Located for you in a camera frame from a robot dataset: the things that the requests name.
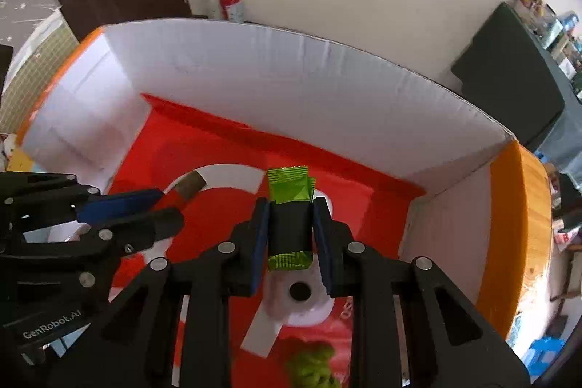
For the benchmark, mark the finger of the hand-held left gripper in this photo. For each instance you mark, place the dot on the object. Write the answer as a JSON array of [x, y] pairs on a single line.
[[150, 229], [118, 201]]

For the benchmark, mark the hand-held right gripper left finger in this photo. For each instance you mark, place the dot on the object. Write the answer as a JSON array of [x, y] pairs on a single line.
[[259, 247]]

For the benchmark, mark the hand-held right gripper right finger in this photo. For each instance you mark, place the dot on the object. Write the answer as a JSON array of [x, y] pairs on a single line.
[[320, 242]]

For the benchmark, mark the black green snack packet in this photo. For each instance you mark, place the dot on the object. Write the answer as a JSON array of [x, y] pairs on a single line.
[[291, 229]]

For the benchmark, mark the pink round device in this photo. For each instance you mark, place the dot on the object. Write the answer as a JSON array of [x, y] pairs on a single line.
[[282, 301]]

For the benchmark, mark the orange cardboard box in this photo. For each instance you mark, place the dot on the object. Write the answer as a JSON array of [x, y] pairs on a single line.
[[318, 97]]

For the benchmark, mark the green plush toy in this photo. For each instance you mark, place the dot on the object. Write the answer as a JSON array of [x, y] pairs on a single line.
[[313, 365]]

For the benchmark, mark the red fire extinguisher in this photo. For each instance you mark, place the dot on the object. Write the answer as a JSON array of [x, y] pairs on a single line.
[[229, 4]]

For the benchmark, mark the white red plastic bag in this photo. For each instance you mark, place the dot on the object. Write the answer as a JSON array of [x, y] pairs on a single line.
[[566, 235]]

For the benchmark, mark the blue plastic stool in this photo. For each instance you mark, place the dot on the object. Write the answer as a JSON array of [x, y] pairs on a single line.
[[543, 354]]

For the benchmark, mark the row of bottles and boxes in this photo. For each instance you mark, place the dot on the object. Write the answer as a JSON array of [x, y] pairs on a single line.
[[564, 38]]

